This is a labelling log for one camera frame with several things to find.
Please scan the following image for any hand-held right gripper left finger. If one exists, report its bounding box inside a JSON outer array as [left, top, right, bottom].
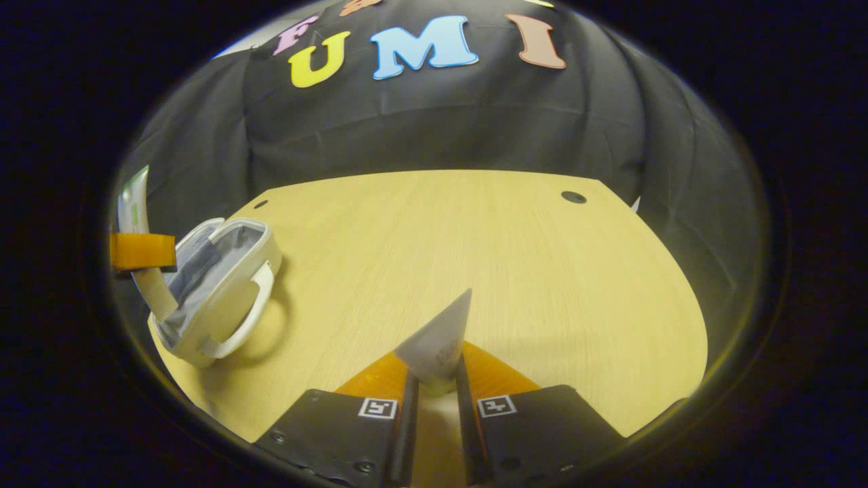
[[253, 349, 421, 488]]

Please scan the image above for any small white cosmetic tube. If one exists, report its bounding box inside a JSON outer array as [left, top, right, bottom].
[[395, 288, 473, 397]]

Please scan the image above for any black backdrop cloth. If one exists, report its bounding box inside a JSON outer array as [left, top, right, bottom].
[[112, 0, 774, 340]]

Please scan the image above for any white suitcase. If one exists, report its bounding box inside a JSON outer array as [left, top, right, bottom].
[[148, 217, 291, 369]]

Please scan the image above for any large white cosmetic tube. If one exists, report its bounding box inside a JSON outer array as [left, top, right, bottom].
[[117, 165, 180, 323]]

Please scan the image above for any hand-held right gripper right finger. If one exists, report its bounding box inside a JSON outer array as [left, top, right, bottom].
[[454, 341, 629, 488]]

